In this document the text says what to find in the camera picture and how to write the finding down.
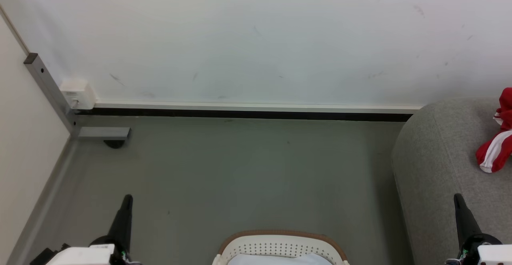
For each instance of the black round frame foot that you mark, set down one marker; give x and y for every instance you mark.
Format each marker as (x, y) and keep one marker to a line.
(114, 143)

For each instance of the white wall socket box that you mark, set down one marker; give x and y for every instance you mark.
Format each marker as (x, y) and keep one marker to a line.
(77, 94)

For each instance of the white black wall skirting strip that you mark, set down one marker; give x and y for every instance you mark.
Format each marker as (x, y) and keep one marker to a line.
(256, 111)

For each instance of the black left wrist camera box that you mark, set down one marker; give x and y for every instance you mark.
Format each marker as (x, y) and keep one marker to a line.
(46, 257)

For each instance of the white laundry basket brown rim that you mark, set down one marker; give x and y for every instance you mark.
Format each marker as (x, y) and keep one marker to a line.
(280, 246)

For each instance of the grey metal frame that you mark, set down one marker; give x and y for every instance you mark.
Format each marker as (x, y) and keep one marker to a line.
(50, 89)

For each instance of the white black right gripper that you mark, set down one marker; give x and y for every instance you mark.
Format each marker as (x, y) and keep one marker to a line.
(494, 256)

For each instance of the grey fabric sofa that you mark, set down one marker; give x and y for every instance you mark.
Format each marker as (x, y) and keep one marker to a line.
(448, 157)

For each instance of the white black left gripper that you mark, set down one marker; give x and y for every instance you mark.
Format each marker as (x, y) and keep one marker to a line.
(84, 256)

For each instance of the red and white garment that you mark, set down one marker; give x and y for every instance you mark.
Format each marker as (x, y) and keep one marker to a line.
(498, 149)

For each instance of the grey floor skirting strip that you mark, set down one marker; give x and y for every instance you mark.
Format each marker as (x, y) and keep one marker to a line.
(42, 209)

